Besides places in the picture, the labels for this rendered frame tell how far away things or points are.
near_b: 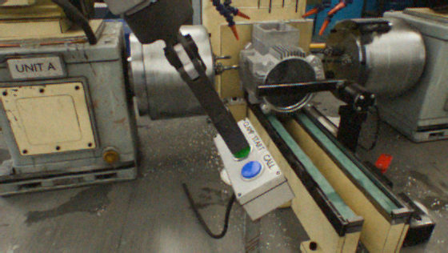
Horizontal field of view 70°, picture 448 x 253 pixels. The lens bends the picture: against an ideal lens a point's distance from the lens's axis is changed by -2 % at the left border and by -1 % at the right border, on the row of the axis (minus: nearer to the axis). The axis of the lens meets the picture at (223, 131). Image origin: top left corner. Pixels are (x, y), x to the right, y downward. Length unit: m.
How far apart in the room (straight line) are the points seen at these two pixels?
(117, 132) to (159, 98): 0.14
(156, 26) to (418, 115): 0.95
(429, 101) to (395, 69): 0.18
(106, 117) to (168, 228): 0.30
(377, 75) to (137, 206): 0.73
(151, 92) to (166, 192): 0.25
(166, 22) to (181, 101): 0.47
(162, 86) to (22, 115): 0.32
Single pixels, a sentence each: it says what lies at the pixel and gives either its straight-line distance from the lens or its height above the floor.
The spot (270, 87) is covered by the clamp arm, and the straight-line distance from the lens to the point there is 0.86.
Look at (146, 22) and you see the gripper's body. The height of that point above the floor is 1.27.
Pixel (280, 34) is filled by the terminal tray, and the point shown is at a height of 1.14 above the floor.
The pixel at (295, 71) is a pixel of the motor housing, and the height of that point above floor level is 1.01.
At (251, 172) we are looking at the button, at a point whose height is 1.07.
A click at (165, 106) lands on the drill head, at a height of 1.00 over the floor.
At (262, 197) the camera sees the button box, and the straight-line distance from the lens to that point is 0.44.
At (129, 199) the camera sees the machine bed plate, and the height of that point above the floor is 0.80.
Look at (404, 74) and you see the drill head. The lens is 1.06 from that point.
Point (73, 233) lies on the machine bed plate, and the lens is 0.80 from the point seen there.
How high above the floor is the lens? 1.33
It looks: 29 degrees down
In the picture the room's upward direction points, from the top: straight up
